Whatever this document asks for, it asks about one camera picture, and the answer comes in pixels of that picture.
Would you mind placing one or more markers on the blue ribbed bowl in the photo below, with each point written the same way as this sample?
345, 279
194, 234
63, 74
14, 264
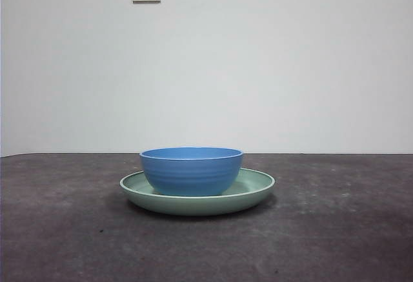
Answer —
190, 172

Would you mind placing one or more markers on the green round plate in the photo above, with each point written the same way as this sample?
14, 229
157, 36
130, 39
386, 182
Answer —
197, 205

